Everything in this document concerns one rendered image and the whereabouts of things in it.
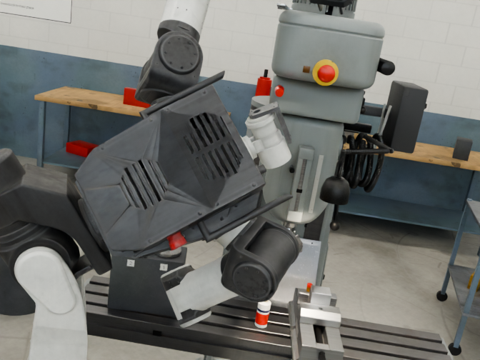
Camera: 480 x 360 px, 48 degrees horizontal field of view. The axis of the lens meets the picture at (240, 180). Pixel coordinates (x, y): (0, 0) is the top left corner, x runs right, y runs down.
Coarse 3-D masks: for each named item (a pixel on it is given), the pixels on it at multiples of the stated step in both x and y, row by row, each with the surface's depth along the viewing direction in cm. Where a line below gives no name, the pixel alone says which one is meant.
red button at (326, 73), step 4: (320, 68) 124; (324, 68) 124; (328, 68) 123; (332, 68) 124; (320, 72) 124; (324, 72) 124; (328, 72) 124; (332, 72) 124; (320, 76) 124; (324, 76) 124; (328, 76) 124; (332, 76) 124; (324, 80) 124; (328, 80) 124
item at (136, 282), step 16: (112, 256) 162; (160, 256) 164; (176, 256) 166; (112, 272) 164; (128, 272) 164; (144, 272) 164; (160, 272) 164; (112, 288) 165; (128, 288) 165; (144, 288) 165; (160, 288) 165; (112, 304) 167; (128, 304) 167; (144, 304) 167; (160, 304) 167
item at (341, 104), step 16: (288, 80) 139; (272, 96) 141; (288, 96) 140; (304, 96) 140; (320, 96) 139; (336, 96) 139; (352, 96) 139; (288, 112) 142; (304, 112) 141; (320, 112) 141; (336, 112) 140; (352, 112) 140
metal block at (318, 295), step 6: (312, 288) 169; (318, 288) 169; (324, 288) 170; (312, 294) 166; (318, 294) 166; (324, 294) 166; (330, 294) 166; (312, 300) 167; (318, 300) 167; (324, 300) 167; (330, 300) 166
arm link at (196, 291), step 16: (176, 272) 119; (192, 272) 117; (208, 272) 112; (176, 288) 118; (192, 288) 114; (208, 288) 112; (224, 288) 110; (176, 304) 118; (192, 304) 115; (208, 304) 115; (192, 320) 121
